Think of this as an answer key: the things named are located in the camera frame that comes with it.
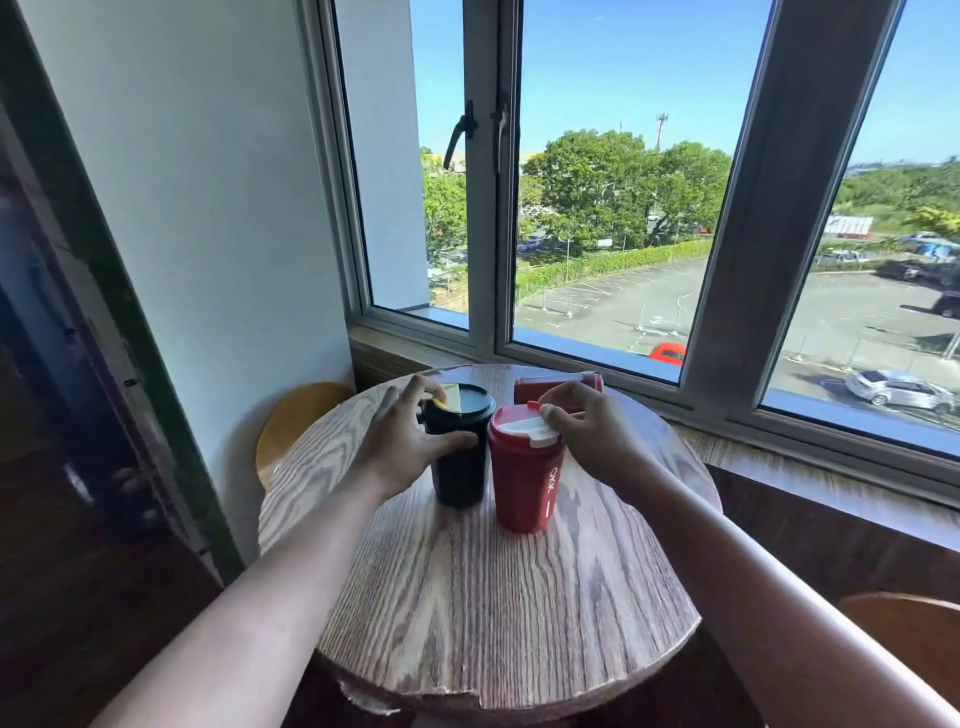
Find person's right hand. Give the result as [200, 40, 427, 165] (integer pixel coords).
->
[537, 380, 666, 506]

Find person's left hand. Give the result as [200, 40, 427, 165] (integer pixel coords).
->
[350, 372, 480, 503]

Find black travel cup with lid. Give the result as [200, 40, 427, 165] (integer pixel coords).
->
[420, 383, 498, 510]

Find red travel cup with lid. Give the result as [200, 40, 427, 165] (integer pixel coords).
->
[486, 401, 567, 535]

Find person's left forearm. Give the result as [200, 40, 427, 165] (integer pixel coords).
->
[88, 468, 402, 728]

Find person's right forearm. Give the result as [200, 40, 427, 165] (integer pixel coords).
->
[622, 456, 960, 728]

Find red box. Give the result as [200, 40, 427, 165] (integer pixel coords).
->
[513, 370, 605, 415]

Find wooden chair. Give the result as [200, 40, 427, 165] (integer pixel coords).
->
[255, 381, 358, 493]
[834, 591, 960, 714]

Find green trees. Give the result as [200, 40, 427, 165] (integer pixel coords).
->
[420, 129, 733, 252]

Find silver car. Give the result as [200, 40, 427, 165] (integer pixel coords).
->
[844, 369, 958, 415]

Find dark wooden door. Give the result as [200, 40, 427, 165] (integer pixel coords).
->
[0, 0, 246, 728]

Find grey window handle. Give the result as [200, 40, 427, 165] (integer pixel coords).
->
[489, 103, 512, 178]

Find black window handle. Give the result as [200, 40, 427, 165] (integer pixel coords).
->
[441, 99, 479, 171]

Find grey window frame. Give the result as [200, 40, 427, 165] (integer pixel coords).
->
[296, 0, 960, 511]

